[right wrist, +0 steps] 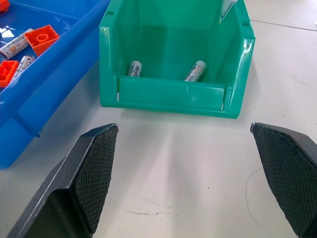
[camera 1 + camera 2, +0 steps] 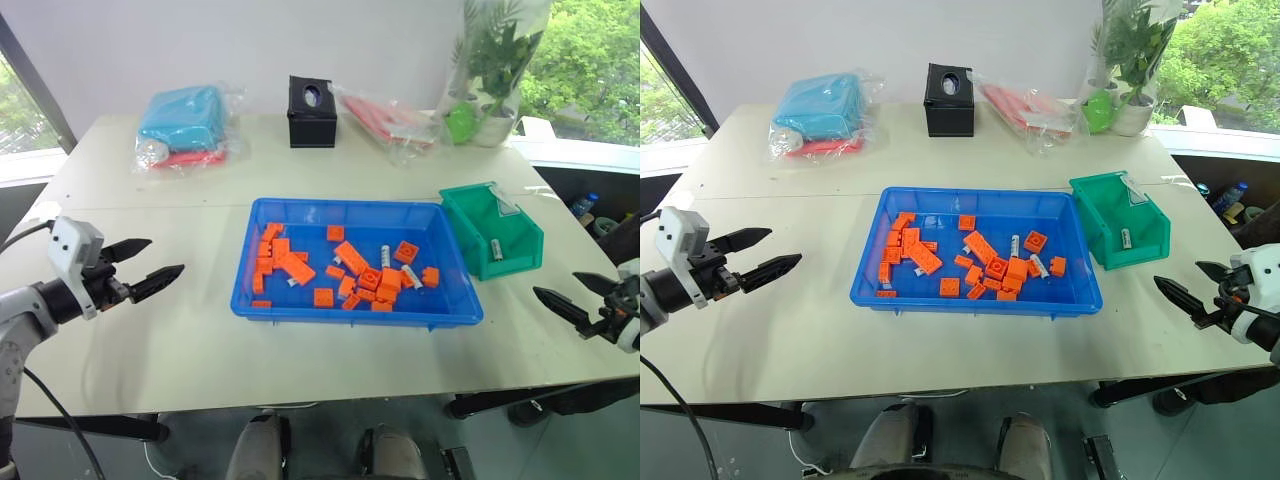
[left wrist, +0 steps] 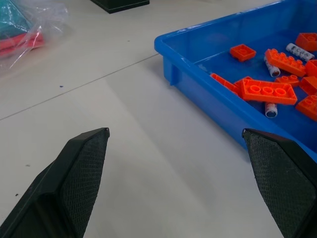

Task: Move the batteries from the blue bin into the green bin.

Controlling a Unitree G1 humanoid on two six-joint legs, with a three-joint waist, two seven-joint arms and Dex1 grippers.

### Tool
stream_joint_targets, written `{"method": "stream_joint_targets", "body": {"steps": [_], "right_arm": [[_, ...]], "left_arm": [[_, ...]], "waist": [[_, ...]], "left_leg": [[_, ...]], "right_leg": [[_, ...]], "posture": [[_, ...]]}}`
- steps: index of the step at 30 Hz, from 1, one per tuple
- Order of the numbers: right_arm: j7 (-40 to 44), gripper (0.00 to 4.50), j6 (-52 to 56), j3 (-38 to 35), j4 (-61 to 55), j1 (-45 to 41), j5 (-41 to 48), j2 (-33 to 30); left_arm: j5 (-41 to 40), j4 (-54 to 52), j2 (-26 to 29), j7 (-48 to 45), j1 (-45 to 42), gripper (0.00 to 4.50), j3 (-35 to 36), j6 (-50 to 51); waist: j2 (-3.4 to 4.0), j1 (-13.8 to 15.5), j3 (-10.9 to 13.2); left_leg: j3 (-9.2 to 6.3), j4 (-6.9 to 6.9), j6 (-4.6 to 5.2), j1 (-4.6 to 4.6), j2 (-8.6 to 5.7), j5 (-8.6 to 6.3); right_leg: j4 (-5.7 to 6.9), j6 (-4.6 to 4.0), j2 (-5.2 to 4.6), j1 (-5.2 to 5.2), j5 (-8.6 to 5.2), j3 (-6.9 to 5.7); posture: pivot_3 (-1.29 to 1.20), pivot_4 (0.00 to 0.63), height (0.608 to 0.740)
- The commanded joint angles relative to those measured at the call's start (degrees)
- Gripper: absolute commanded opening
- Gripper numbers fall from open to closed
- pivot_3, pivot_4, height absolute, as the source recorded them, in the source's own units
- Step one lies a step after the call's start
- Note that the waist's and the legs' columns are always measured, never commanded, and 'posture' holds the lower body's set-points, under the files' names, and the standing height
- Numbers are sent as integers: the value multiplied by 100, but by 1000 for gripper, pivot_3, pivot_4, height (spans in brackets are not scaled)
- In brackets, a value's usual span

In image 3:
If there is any red folded cloth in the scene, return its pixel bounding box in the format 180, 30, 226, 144
0, 31, 46, 58

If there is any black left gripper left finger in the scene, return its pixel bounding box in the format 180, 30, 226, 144
0, 127, 110, 238

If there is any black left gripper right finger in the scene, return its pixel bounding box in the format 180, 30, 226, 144
242, 128, 317, 238

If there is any blue plastic bin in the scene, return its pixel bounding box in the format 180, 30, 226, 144
154, 0, 317, 167

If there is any white cylindrical battery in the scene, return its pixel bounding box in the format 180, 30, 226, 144
264, 102, 278, 119
264, 56, 281, 77
285, 43, 315, 62

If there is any clear plastic bag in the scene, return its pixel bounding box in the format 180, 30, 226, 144
0, 0, 69, 72

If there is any teal folded cloth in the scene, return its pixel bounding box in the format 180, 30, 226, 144
0, 0, 34, 40

